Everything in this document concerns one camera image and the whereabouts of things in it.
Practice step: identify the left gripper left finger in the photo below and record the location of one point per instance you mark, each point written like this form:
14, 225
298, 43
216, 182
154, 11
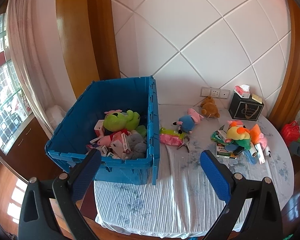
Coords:
37, 219

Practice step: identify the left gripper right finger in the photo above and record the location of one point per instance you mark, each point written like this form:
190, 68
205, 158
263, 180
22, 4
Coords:
263, 220

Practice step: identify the orange dress pig plush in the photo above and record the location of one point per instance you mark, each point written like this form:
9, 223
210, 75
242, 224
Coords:
257, 137

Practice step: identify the yellow green duck plush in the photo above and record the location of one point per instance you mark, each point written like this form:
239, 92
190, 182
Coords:
240, 135

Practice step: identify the pink green snack bag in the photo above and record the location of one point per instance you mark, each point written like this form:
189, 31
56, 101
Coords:
171, 137

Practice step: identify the white goose plush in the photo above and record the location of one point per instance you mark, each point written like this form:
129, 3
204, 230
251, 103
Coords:
267, 151

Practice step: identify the white lint roller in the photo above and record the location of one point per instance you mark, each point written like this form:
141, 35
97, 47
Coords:
260, 154

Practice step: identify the pink labelled box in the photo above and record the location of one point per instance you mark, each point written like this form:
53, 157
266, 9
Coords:
235, 123

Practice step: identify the green medicine box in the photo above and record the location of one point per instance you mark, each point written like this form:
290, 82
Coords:
221, 152

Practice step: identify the metal clamp tool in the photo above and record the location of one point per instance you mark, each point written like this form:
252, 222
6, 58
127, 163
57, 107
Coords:
185, 143

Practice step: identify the red plastic bag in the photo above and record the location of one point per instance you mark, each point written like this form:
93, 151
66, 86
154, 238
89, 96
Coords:
290, 132

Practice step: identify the black gift bag box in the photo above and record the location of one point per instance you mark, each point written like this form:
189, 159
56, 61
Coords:
245, 109

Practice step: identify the wooden window cabinet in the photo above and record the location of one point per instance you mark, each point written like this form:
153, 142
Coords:
27, 155

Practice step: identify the yellow sticky note pad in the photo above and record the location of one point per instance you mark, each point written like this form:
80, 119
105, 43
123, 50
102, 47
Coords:
256, 98

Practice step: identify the green wipes packet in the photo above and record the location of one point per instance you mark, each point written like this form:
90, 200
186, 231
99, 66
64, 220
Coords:
215, 137

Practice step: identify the blue plastic storage crate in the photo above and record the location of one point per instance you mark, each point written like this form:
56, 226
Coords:
67, 147

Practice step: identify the brown teddy bear plush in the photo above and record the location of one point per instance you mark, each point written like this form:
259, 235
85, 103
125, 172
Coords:
208, 108

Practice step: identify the pink pig plush in crate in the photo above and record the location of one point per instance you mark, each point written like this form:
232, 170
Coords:
105, 140

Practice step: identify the red white small box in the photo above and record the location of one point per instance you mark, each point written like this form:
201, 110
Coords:
99, 128

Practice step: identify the blue pink pig plush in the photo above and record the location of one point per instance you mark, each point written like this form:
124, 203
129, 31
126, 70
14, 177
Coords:
187, 123

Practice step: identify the grey plush toy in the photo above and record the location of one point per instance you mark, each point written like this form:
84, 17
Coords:
138, 146

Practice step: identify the green frog plush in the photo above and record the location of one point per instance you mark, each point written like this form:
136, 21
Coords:
117, 120

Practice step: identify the pink sheer curtain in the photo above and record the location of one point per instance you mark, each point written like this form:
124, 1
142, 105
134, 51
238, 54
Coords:
36, 53

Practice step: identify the white wall socket panel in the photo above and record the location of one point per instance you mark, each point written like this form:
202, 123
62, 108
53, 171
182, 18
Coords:
214, 92

